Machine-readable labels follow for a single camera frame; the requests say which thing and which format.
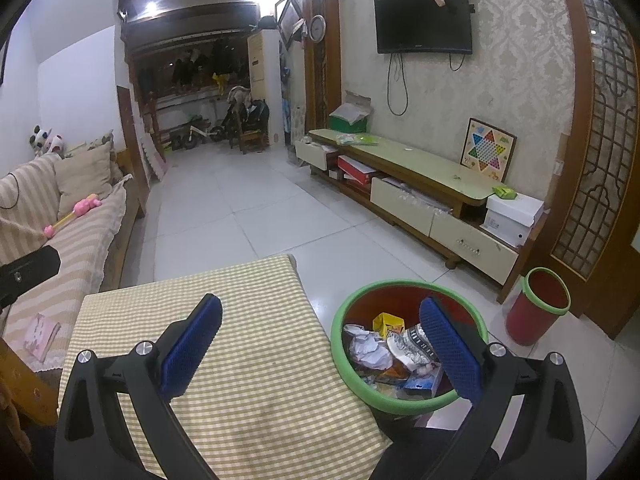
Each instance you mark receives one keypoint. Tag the wooden chair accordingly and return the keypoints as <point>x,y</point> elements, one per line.
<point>252,141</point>

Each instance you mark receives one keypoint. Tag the black white plush toy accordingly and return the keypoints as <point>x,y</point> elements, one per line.
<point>39,137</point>

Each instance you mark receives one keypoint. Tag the pink booklet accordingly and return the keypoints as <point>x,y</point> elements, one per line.
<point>40,335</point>

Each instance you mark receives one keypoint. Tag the wooden lattice door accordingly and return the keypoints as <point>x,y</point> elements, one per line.
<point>600,160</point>

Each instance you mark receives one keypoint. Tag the yellow hanging garment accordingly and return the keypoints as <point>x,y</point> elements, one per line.
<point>218,82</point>

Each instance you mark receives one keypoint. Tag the beige standing air conditioner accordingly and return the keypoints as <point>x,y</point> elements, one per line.
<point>262,70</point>

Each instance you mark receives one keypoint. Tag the red bin with green rim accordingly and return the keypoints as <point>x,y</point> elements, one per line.
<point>400,406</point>

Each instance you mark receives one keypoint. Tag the white cardboard box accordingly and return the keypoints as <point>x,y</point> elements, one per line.
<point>510,215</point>

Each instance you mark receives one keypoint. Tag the red box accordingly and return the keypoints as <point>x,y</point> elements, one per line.
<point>355,167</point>

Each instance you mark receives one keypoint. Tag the star pattern board game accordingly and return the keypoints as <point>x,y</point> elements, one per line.
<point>487,147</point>

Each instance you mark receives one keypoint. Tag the green cardboard box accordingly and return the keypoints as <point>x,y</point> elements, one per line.
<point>345,122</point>

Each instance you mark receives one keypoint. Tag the pink toy wand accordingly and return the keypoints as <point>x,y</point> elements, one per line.
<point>87,205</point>

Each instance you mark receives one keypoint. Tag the beige sofa pillow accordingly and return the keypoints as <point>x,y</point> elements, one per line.
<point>82,175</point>

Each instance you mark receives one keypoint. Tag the green plastic packet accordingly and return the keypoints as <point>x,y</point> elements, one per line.
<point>357,139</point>

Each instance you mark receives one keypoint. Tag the framed wall picture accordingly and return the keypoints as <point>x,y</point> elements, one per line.
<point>290,15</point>

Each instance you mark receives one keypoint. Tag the yellow tea carton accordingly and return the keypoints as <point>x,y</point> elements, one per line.
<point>387,322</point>

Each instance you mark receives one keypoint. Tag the small green packet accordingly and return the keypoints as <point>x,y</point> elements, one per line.
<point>504,192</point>

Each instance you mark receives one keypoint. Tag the patterned white board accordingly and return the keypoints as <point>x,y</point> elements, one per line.
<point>298,120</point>

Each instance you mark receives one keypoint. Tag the wooden TV cabinet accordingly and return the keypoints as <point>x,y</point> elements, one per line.
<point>425,160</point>

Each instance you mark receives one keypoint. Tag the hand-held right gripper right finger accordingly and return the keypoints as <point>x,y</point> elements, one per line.
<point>452,350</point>

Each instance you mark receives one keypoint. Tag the black flat television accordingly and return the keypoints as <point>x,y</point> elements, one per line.
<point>422,17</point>

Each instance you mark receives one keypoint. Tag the striped beige sofa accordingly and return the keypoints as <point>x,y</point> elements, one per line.
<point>85,240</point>

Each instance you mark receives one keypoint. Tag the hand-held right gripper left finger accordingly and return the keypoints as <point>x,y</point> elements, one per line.
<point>192,345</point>

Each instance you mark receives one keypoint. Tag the small red bin green rim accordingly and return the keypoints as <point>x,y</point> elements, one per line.
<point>530,320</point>

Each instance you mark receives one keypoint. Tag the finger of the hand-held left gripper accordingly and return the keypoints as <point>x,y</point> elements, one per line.
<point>30,270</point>

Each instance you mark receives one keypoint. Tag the black white patterned paper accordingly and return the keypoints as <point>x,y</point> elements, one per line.
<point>415,347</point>

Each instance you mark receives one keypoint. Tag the round wall clock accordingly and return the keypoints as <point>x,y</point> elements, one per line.
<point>317,28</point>

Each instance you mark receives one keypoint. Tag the white balance bike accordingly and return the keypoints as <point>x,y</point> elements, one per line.
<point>200,135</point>

